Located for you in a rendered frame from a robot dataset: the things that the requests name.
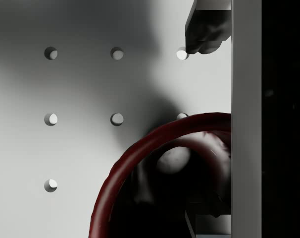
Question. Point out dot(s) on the red mug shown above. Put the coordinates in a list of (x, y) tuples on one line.
[(108, 193)]

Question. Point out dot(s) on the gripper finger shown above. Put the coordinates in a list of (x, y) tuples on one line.
[(209, 223), (209, 29)]

